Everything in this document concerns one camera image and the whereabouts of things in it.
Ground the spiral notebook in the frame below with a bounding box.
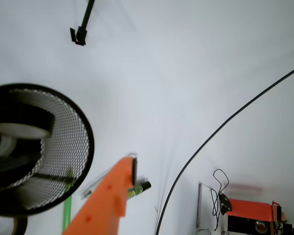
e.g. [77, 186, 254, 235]
[196, 182, 219, 231]

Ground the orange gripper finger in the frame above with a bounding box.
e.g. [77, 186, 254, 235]
[63, 156, 137, 235]

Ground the orange and black device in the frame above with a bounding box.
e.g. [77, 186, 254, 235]
[220, 194, 287, 235]

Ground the black tape roll in holder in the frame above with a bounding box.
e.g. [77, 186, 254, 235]
[0, 103, 55, 140]

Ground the blue yellow glue tube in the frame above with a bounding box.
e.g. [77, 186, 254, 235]
[127, 181, 151, 199]

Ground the silver pen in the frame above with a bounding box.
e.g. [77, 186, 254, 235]
[80, 168, 112, 200]

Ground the black camera cable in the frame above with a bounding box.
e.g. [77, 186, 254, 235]
[154, 63, 294, 235]

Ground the green mechanical pencil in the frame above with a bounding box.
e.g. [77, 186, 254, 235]
[62, 196, 72, 232]

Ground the black camera stand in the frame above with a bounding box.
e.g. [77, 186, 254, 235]
[70, 0, 95, 46]

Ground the black mesh pen holder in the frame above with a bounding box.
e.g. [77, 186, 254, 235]
[0, 83, 95, 217]

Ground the black tape roll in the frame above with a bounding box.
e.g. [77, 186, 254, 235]
[0, 135, 41, 173]
[0, 103, 55, 140]

